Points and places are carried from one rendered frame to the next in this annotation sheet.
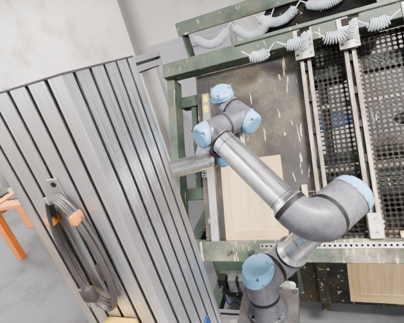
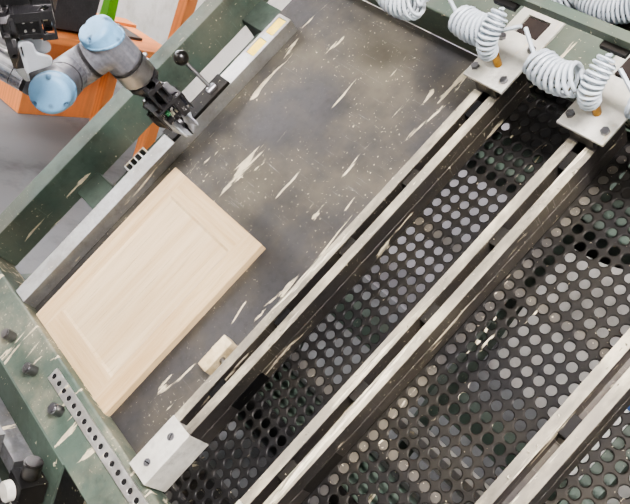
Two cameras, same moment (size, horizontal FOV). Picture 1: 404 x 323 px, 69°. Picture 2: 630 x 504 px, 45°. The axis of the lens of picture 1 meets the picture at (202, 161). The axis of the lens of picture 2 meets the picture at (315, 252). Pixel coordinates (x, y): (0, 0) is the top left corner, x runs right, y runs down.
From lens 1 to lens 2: 101 cm
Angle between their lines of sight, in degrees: 16
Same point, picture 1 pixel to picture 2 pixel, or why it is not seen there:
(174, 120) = (196, 24)
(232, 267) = not seen: outside the picture
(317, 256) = (96, 490)
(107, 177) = not seen: outside the picture
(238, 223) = (80, 303)
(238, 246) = (31, 340)
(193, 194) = (95, 192)
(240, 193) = (138, 253)
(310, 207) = not seen: outside the picture
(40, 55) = not seen: outside the picture
